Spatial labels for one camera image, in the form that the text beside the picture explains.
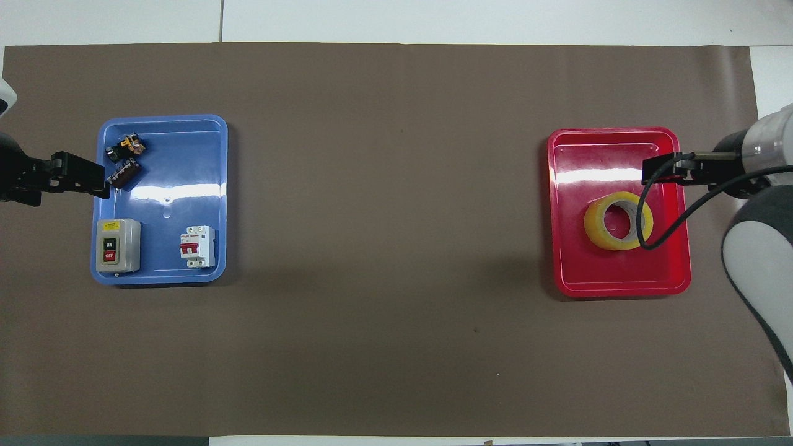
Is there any red plastic tray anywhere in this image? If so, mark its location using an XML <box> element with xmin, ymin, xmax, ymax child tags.
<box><xmin>546</xmin><ymin>127</ymin><xmax>692</xmax><ymax>299</ymax></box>

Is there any white circuit breaker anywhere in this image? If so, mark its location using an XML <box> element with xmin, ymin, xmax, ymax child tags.
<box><xmin>180</xmin><ymin>225</ymin><xmax>216</xmax><ymax>268</ymax></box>

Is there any blue plastic tray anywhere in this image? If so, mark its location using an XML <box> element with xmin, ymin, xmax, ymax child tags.
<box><xmin>90</xmin><ymin>114</ymin><xmax>229</xmax><ymax>285</ymax></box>

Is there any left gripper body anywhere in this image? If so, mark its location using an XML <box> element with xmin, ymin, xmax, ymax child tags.
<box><xmin>0</xmin><ymin>132</ymin><xmax>43</xmax><ymax>207</ymax></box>

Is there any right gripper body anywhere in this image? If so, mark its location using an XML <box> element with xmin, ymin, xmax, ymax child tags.
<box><xmin>693</xmin><ymin>130</ymin><xmax>750</xmax><ymax>185</ymax></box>

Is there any black cable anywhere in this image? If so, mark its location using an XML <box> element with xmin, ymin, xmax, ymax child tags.
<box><xmin>636</xmin><ymin>151</ymin><xmax>793</xmax><ymax>251</ymax></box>

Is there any yellow tape roll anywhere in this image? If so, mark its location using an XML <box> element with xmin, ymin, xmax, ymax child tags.
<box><xmin>584</xmin><ymin>191</ymin><xmax>655</xmax><ymax>251</ymax></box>

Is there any brown small component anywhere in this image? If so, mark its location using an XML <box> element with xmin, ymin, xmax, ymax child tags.
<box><xmin>107</xmin><ymin>159</ymin><xmax>141</xmax><ymax>189</ymax></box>

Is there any black and yellow small component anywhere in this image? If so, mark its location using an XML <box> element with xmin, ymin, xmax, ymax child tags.
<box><xmin>106</xmin><ymin>134</ymin><xmax>147</xmax><ymax>163</ymax></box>

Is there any grey on-off switch box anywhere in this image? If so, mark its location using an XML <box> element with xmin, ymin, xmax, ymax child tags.
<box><xmin>95</xmin><ymin>219</ymin><xmax>141</xmax><ymax>274</ymax></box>

